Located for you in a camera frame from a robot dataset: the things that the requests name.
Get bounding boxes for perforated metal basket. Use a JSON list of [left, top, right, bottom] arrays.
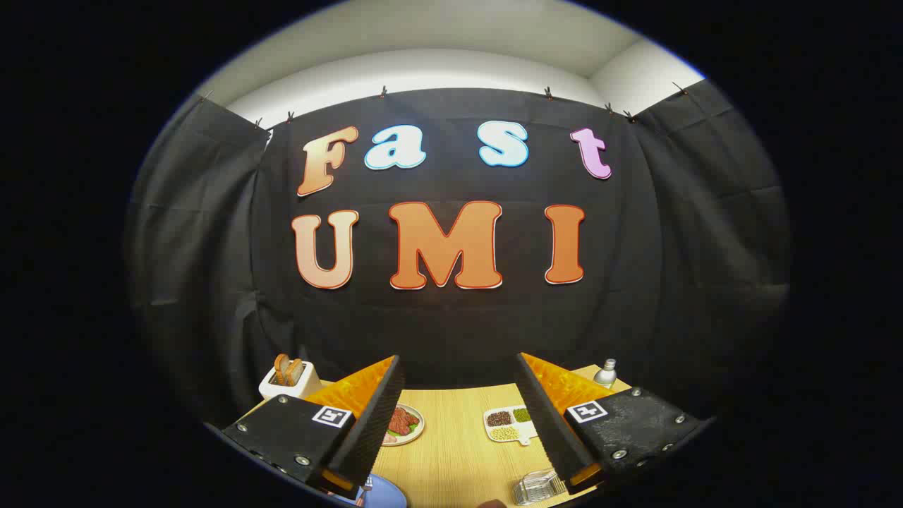
[[511, 469, 569, 506]]

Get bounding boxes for white divided dish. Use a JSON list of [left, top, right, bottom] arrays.
[[483, 406, 540, 447]]

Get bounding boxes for blue round plate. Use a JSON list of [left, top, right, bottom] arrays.
[[337, 474, 408, 508]]

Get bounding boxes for white oval plate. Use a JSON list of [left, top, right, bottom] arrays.
[[381, 404, 425, 447]]

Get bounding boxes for brown meat slices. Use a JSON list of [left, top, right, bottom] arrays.
[[387, 407, 420, 436]]

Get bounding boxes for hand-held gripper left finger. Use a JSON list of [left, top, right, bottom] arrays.
[[222, 355, 406, 500]]

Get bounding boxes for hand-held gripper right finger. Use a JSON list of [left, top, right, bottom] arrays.
[[515, 352, 713, 495]]

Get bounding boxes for white toaster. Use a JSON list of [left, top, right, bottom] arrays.
[[259, 360, 322, 401]]

